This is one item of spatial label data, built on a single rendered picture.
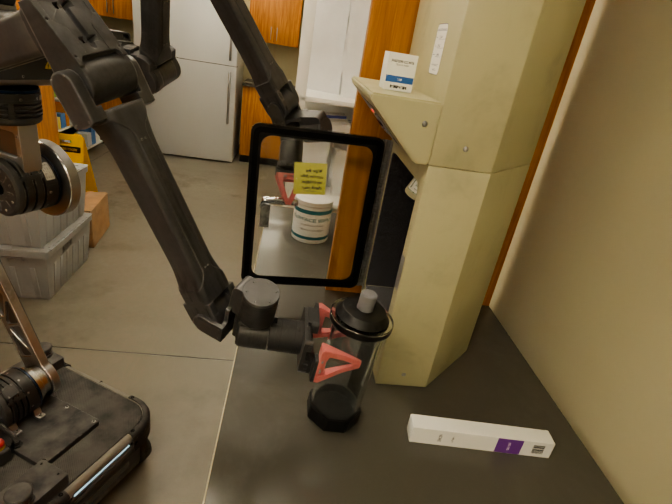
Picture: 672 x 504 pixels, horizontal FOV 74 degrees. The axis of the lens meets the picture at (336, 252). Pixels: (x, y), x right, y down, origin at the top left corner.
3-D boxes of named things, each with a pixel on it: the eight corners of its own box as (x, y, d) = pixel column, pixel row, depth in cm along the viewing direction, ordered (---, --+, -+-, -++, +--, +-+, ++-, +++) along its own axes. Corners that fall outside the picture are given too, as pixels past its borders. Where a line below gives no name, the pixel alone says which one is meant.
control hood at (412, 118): (393, 129, 103) (402, 83, 98) (428, 166, 73) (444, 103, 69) (344, 122, 101) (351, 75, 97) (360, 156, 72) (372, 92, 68)
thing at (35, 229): (94, 212, 292) (90, 163, 278) (46, 252, 238) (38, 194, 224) (26, 205, 287) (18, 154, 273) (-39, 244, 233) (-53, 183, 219)
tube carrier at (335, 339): (357, 389, 89) (387, 301, 80) (364, 433, 80) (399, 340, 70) (304, 382, 87) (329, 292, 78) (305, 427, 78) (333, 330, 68)
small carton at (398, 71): (405, 90, 82) (412, 55, 79) (411, 93, 77) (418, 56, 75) (378, 86, 81) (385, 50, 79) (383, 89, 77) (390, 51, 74)
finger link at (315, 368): (362, 329, 76) (308, 321, 74) (367, 357, 70) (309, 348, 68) (352, 360, 79) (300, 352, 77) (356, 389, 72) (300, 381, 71)
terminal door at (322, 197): (356, 288, 119) (386, 138, 102) (240, 282, 112) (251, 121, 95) (356, 286, 119) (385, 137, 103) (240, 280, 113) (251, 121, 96)
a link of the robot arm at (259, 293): (223, 295, 80) (192, 326, 74) (229, 248, 73) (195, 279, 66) (280, 326, 78) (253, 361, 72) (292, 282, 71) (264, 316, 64)
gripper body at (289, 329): (314, 306, 79) (273, 300, 78) (316, 343, 70) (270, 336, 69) (307, 335, 82) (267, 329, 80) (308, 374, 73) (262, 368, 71)
